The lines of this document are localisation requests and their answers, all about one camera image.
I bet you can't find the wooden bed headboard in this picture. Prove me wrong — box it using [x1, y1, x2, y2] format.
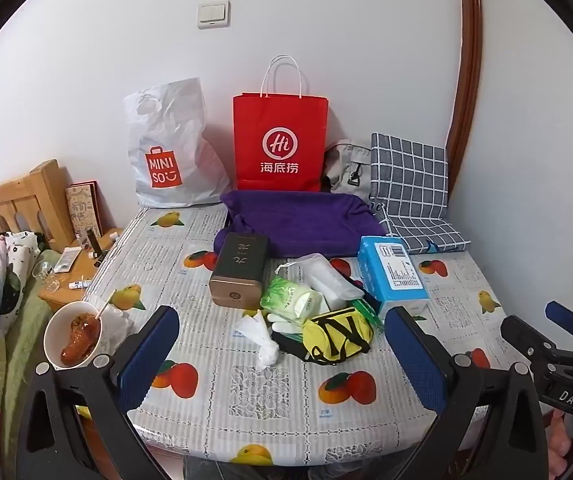
[0, 159, 76, 253]

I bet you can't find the patterned book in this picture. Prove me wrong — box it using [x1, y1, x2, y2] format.
[65, 180, 103, 241]

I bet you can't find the black cloth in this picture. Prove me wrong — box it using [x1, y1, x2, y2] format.
[271, 329, 320, 362]

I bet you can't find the purple towel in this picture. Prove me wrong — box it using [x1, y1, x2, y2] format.
[220, 189, 387, 260]

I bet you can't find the white tissue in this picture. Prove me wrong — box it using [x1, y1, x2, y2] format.
[232, 310, 280, 372]

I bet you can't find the white glove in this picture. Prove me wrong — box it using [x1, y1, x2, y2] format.
[266, 310, 308, 336]

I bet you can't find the white light switch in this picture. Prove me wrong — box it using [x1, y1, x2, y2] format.
[197, 2, 230, 29]

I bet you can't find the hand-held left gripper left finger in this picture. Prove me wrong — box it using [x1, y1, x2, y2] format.
[16, 305, 182, 480]

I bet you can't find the green sachet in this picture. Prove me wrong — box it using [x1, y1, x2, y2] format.
[351, 299, 383, 333]

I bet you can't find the dark small bottle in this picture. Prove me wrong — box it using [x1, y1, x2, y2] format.
[85, 229, 105, 261]

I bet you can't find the clear glass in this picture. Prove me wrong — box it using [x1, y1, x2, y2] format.
[31, 259, 63, 293]

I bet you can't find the clear plastic wrapper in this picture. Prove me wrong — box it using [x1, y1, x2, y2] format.
[99, 305, 136, 357]

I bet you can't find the wooden skewer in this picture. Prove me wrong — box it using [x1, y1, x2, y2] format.
[95, 290, 117, 321]

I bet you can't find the person's right hand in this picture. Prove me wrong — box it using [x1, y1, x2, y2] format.
[549, 407, 573, 468]

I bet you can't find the brown wooden door frame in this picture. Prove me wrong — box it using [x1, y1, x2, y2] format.
[447, 0, 483, 171]

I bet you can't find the dark tea tin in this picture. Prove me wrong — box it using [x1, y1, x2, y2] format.
[209, 232, 270, 310]

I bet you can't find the wooden nightstand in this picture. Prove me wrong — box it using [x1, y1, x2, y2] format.
[39, 227, 124, 313]

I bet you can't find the red paper bag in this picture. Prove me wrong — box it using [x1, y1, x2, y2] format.
[232, 55, 329, 193]

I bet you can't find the fried snack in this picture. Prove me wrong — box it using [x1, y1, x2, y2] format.
[61, 312, 100, 366]

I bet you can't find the mesh pouch of white pads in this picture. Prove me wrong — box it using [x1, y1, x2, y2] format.
[277, 254, 365, 311]

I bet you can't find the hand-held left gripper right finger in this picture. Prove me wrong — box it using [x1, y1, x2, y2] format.
[384, 305, 550, 480]

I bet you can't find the green wet wipes pack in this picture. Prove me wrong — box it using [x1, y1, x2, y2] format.
[260, 276, 323, 323]

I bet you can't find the grey backpack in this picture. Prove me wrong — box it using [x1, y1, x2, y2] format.
[323, 139, 373, 203]

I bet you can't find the fruit print tablecloth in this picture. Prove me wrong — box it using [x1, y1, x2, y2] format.
[74, 205, 542, 468]

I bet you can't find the white paper cup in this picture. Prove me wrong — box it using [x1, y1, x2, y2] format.
[43, 301, 103, 371]

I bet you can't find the yellow and black pouch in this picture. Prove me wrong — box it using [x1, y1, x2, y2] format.
[301, 305, 375, 365]

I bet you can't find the green bed sheet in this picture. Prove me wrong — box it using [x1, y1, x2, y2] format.
[1, 249, 63, 461]

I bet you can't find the white plastic shopping bag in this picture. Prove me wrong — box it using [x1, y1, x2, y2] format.
[124, 77, 232, 209]

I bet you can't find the grey checked cushion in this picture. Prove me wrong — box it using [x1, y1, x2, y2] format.
[369, 132, 471, 255]

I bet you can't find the grey flat packet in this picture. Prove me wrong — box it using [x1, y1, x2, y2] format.
[56, 246, 81, 273]

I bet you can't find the blue and white box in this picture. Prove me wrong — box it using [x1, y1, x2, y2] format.
[357, 235, 430, 317]

